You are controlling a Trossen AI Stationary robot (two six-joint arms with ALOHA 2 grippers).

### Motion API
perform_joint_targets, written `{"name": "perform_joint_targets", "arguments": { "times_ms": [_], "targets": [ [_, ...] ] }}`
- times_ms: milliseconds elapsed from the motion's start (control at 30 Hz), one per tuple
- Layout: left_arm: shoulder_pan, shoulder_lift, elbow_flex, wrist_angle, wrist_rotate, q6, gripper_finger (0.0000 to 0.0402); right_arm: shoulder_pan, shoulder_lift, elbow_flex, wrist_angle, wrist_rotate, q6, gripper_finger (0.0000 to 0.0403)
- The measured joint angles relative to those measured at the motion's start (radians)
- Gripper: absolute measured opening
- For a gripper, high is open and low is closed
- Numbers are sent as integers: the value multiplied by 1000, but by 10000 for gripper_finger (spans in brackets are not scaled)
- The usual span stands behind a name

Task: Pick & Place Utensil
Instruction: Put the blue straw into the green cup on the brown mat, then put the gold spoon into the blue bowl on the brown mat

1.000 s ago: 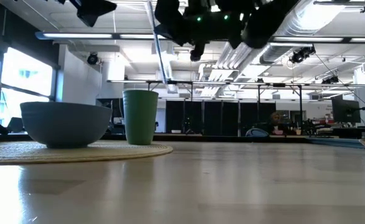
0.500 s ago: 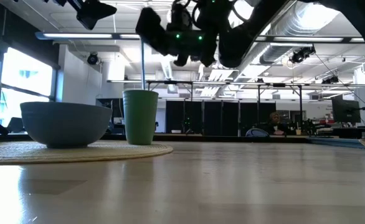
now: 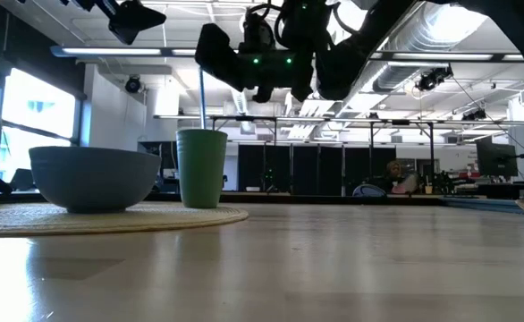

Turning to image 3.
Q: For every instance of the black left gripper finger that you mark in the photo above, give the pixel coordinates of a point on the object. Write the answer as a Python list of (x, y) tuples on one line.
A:
[(134, 22)]

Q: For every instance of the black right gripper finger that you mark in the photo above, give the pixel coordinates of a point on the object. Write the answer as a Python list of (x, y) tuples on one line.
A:
[(217, 53)]

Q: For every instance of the translucent blue straw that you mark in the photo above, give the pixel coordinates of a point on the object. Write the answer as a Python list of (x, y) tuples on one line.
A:
[(202, 103)]

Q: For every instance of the green plastic cup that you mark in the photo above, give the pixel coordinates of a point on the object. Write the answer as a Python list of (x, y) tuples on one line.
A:
[(201, 170)]

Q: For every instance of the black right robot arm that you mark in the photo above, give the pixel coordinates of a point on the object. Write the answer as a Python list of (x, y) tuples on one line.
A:
[(351, 58)]

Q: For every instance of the black bar with light strips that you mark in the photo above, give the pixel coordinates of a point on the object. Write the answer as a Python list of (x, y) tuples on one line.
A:
[(110, 51)]

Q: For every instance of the black partition panels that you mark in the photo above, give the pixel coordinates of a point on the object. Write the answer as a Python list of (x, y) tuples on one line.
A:
[(315, 170)]

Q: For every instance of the blue and white rounded object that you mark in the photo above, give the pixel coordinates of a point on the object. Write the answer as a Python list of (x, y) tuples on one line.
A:
[(369, 191)]

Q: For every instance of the person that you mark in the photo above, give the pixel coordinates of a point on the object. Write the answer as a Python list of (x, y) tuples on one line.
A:
[(394, 172)]

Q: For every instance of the grey-blue ceramic bowl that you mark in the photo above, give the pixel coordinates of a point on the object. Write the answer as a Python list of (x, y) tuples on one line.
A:
[(92, 179)]

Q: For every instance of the round woven straw placemat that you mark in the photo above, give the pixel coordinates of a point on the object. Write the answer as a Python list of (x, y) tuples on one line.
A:
[(190, 217)]

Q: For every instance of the black chair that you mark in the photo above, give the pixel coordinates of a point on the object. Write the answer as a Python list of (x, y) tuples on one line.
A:
[(22, 180)]

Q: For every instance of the black computer monitor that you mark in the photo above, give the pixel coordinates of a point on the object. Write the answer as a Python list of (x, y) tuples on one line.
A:
[(496, 159)]

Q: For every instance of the blue mat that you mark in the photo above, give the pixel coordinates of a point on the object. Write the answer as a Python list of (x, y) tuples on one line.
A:
[(485, 205)]

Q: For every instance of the black dome ceiling camera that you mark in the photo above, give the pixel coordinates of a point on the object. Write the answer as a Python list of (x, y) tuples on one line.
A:
[(132, 84)]

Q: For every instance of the silver ventilation duct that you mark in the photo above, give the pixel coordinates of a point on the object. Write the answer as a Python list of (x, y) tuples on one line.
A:
[(405, 71)]

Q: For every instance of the small black camera on rail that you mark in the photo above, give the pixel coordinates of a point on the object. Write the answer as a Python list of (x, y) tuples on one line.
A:
[(475, 115)]

